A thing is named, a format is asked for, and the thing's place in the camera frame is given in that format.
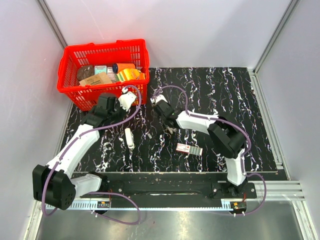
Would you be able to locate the yellow green snack pack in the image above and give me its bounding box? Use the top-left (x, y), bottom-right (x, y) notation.
top-left (115, 68), bottom-right (146, 83)

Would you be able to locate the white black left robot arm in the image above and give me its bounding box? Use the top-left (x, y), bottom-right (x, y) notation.
top-left (32, 93), bottom-right (131, 210)

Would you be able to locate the brown cardboard box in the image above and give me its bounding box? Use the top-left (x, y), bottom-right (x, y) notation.
top-left (79, 72), bottom-right (112, 87)

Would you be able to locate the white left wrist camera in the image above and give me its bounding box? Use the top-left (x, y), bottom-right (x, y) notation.
top-left (118, 91), bottom-right (137, 112)

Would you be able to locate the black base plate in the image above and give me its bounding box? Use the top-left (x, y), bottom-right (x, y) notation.
top-left (91, 172), bottom-right (257, 200)

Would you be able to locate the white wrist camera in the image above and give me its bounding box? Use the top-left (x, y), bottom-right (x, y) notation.
top-left (150, 94), bottom-right (168, 106)
top-left (118, 91), bottom-right (137, 112)

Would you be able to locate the orange cylinder can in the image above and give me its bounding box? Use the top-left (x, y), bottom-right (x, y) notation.
top-left (112, 63), bottom-right (136, 74)

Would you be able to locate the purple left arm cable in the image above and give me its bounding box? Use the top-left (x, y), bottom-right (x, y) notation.
top-left (41, 84), bottom-right (143, 225)

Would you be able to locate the staple box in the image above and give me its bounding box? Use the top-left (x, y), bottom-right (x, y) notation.
top-left (176, 143), bottom-right (203, 156)

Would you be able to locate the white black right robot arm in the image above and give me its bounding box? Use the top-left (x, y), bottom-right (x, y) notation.
top-left (151, 98), bottom-right (251, 198)

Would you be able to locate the red plastic basket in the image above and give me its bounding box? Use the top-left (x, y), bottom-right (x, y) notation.
top-left (57, 39), bottom-right (150, 112)

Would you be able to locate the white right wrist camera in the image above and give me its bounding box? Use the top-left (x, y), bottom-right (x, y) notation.
top-left (150, 94), bottom-right (168, 106)

